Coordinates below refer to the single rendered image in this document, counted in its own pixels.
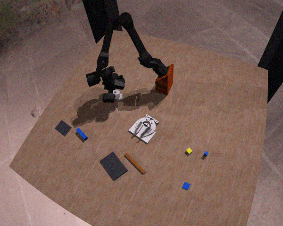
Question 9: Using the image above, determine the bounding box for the blue rectangular bar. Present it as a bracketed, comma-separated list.
[76, 128, 87, 140]

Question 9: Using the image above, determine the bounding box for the orange-brown flat bar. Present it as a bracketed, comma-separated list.
[125, 153, 146, 174]

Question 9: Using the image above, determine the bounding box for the small yellow block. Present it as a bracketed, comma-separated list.
[186, 148, 192, 154]

